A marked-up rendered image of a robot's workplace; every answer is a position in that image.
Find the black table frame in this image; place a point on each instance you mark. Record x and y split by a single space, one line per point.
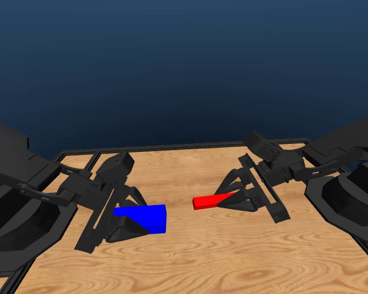
171 146

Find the thin red peg bar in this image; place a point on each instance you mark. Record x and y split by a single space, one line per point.
205 202

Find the blue hollow socket block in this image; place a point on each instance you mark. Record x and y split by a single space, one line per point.
150 216

